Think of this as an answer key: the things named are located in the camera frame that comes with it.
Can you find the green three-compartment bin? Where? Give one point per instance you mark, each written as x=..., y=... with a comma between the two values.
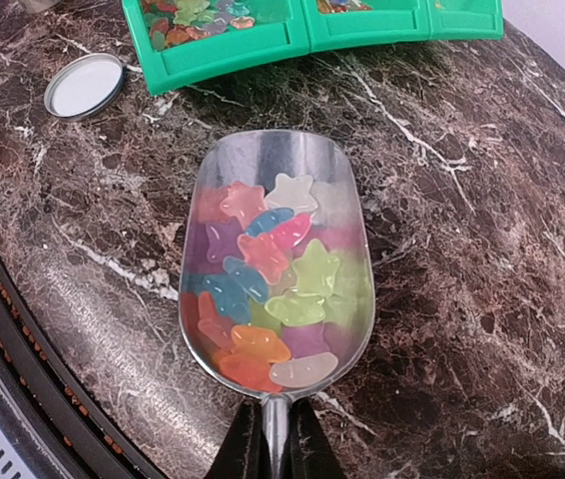
x=288, y=29

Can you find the white jar lid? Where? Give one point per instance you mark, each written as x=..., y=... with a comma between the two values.
x=84, y=87

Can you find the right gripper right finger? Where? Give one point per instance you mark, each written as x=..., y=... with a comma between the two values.
x=310, y=455

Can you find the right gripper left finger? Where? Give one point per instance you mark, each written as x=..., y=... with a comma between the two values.
x=241, y=454

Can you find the black front rail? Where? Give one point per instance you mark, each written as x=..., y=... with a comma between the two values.
x=86, y=432

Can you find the star gummy candies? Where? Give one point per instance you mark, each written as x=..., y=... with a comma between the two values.
x=171, y=23

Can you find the metal scoop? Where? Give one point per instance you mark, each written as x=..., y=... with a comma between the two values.
x=252, y=157

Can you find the scooped star gummies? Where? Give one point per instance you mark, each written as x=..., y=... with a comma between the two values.
x=276, y=289

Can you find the wrapped colourful candies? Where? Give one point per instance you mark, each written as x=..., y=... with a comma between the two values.
x=341, y=6

